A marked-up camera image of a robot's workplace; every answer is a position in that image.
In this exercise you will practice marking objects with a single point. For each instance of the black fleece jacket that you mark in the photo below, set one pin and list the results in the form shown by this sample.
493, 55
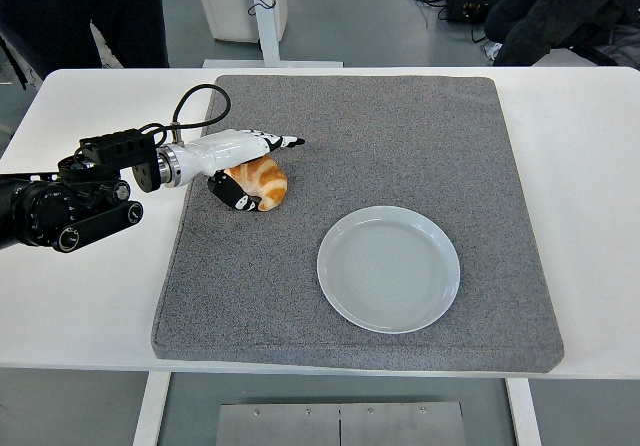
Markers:
550, 11

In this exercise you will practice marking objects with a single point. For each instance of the white table leg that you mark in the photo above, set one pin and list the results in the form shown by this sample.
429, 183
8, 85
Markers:
150, 411
524, 413

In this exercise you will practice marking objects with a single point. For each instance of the person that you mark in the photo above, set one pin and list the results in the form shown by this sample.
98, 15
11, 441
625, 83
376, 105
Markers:
125, 16

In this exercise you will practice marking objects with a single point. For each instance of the round pale grey plate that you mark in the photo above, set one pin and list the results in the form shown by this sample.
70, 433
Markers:
387, 271

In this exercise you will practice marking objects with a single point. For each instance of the white stand with flat base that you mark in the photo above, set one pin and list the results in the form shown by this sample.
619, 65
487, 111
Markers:
267, 36

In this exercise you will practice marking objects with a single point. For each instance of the grey metal plate with screws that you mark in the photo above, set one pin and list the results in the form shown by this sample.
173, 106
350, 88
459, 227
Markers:
340, 423

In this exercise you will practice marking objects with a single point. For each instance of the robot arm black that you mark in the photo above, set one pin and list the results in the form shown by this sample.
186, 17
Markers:
40, 211

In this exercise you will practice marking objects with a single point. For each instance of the golden croissant bread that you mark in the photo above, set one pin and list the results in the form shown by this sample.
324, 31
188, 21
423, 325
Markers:
270, 181

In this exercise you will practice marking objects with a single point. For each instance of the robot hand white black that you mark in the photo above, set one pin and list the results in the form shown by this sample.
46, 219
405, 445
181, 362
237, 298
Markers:
220, 151

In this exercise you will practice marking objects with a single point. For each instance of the grey fabric mat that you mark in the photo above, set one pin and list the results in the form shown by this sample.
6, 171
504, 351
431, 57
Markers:
375, 141

